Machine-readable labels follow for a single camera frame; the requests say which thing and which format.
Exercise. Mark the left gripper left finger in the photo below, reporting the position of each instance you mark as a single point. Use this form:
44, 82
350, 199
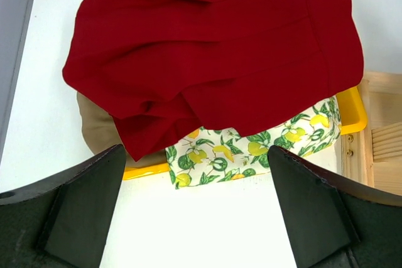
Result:
64, 219

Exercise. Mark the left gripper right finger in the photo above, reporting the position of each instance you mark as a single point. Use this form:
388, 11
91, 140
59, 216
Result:
332, 221

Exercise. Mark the tan khaki skirt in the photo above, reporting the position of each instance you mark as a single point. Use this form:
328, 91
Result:
99, 133

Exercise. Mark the lemon print skirt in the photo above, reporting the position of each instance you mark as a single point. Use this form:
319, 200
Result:
235, 152

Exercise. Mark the plain red skirt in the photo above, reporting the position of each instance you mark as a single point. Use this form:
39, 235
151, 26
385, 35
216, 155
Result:
163, 68

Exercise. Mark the wooden clothes rack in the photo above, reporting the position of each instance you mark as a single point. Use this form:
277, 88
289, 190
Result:
373, 155

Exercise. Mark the yellow plastic tray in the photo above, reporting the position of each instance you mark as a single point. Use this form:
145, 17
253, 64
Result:
351, 108

